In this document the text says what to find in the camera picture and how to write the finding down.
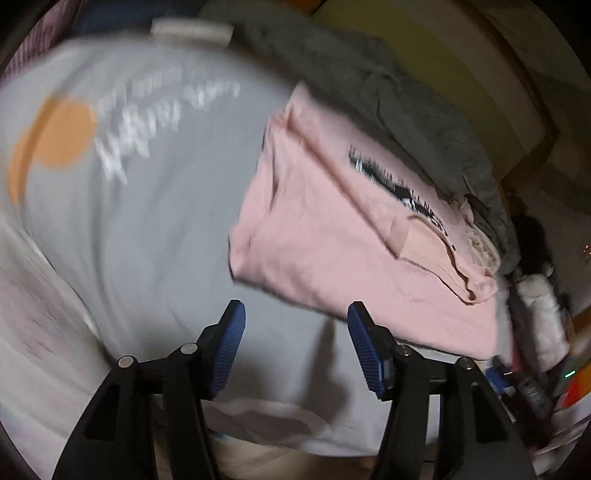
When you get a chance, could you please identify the grey printed t-shirt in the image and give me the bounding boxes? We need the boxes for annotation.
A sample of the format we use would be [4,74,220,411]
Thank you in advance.
[0,34,462,480]

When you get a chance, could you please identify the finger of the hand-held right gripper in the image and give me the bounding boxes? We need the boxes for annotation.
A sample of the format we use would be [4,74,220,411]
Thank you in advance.
[488,364,513,394]

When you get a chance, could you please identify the pink printed t-shirt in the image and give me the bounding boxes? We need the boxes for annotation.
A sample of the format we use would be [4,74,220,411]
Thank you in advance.
[229,83,502,361]

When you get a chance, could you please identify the houndstooth hanging cloth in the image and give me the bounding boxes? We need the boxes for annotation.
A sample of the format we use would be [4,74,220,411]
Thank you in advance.
[0,0,79,88]

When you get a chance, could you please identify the cream folded cloth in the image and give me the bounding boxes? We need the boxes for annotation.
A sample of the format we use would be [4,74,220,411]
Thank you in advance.
[450,194,502,273]

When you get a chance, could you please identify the grey duvet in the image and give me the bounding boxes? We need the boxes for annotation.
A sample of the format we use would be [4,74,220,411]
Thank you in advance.
[203,0,513,273]

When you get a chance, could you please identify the small white cloth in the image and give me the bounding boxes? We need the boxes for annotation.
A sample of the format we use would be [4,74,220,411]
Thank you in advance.
[151,18,232,47]

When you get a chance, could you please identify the white plush toy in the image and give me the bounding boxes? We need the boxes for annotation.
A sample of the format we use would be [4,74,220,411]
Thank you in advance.
[515,272,571,370]

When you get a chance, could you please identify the blue pillow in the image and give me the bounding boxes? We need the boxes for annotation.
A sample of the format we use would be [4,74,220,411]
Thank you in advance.
[74,0,199,33]

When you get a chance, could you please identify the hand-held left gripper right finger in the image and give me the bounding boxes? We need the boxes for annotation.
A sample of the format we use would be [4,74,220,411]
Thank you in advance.
[347,301,539,480]

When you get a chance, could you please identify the grey folded clothes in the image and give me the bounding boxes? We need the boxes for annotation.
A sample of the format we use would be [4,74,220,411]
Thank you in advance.
[475,198,515,273]

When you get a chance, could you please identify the wooden bed frame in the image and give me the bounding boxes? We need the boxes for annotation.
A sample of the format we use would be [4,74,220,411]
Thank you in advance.
[496,69,561,185]

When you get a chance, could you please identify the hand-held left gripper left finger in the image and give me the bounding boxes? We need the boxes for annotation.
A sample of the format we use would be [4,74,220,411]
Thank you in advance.
[52,299,247,480]

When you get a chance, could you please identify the red glossy object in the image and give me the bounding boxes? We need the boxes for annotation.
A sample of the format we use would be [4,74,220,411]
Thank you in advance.
[566,376,591,411]

